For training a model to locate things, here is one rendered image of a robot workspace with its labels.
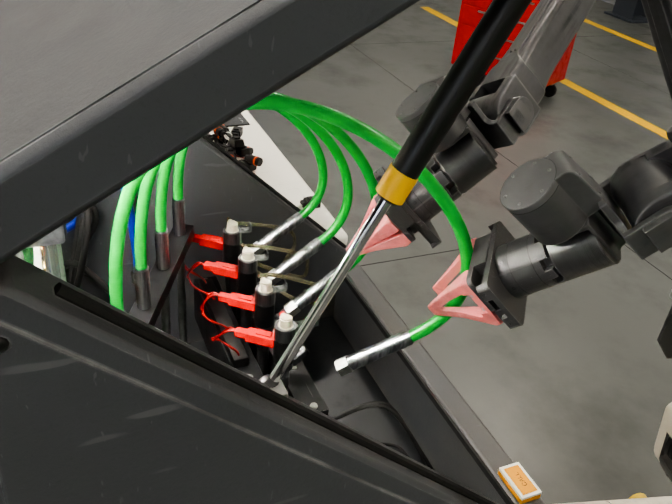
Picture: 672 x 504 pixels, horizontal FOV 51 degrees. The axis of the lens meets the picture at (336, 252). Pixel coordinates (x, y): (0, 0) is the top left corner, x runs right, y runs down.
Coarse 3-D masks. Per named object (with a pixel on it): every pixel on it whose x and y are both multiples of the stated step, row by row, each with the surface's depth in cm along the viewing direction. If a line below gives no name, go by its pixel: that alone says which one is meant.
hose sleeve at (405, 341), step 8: (392, 336) 80; (400, 336) 79; (408, 336) 78; (376, 344) 80; (384, 344) 79; (392, 344) 79; (400, 344) 79; (408, 344) 79; (360, 352) 80; (368, 352) 80; (376, 352) 80; (384, 352) 79; (392, 352) 79; (352, 360) 80; (360, 360) 80; (368, 360) 80; (352, 368) 81
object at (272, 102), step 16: (272, 96) 64; (304, 112) 64; (320, 112) 64; (336, 112) 64; (352, 128) 65; (368, 128) 65; (384, 144) 66; (432, 176) 68; (128, 192) 68; (432, 192) 69; (128, 208) 69; (448, 208) 70; (464, 224) 71; (112, 240) 71; (464, 240) 72; (112, 256) 72; (464, 256) 73; (112, 272) 73; (112, 288) 74; (112, 304) 76; (448, 304) 77; (432, 320) 78; (416, 336) 78
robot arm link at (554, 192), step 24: (528, 168) 63; (552, 168) 61; (576, 168) 61; (504, 192) 64; (528, 192) 61; (552, 192) 60; (576, 192) 61; (600, 192) 61; (528, 216) 61; (552, 216) 61; (576, 216) 62; (624, 216) 67; (552, 240) 63; (648, 240) 62
